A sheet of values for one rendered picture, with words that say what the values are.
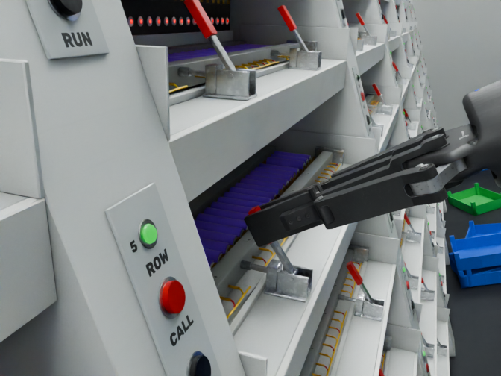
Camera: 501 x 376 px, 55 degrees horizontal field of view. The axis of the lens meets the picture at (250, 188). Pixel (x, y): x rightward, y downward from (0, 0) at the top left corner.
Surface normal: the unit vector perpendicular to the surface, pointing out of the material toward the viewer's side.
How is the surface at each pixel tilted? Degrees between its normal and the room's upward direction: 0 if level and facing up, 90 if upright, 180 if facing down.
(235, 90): 90
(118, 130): 90
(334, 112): 90
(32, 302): 110
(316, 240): 19
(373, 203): 92
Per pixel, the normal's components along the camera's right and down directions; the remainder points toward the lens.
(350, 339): 0.03, -0.94
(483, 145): -0.40, 0.17
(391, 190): -0.49, 0.37
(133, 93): 0.90, -0.18
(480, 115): -0.55, -0.33
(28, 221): 0.94, 0.15
